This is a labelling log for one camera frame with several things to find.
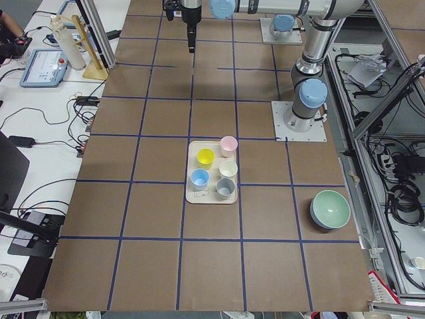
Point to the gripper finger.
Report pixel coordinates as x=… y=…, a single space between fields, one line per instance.
x=191 y=37

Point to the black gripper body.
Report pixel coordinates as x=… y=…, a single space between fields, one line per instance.
x=191 y=17

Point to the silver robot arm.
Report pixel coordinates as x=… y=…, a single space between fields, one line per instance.
x=281 y=26
x=311 y=92

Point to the pink cup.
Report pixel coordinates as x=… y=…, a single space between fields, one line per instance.
x=228 y=145

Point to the yellow cup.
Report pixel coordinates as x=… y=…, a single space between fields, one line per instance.
x=205 y=158

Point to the pale green cup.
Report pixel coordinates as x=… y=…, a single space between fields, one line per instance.
x=228 y=169

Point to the blue cup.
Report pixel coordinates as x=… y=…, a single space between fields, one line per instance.
x=200 y=179

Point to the grey cup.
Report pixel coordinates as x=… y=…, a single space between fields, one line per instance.
x=225 y=189

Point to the wooden stand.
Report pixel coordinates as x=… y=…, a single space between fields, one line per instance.
x=94 y=69

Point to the white water bottle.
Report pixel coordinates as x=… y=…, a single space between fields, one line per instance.
x=66 y=42

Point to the cream plastic tray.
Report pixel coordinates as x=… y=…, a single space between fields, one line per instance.
x=208 y=195

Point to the teach pendant tablet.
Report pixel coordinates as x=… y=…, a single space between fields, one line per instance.
x=46 y=69

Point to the green bowl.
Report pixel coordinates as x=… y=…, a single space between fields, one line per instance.
x=338 y=206

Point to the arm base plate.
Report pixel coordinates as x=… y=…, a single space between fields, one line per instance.
x=270 y=34
x=289 y=128

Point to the aluminium frame post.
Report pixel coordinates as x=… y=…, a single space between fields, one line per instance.
x=93 y=21

